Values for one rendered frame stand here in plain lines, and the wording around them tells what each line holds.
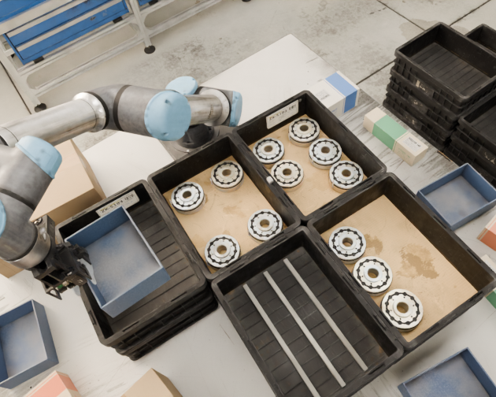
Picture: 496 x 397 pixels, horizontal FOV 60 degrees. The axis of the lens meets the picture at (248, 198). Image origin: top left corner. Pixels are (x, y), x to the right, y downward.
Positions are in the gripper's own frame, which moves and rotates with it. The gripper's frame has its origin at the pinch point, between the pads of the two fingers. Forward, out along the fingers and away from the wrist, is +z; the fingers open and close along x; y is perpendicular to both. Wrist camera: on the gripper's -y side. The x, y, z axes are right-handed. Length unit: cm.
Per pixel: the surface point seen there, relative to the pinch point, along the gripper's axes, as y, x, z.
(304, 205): 2, 56, 34
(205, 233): -8.0, 27.0, 31.4
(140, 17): -197, 72, 93
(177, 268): -3.2, 14.5, 30.5
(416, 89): -31, 142, 77
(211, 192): -19, 36, 32
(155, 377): 20.3, -3.5, 25.6
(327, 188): 1, 65, 35
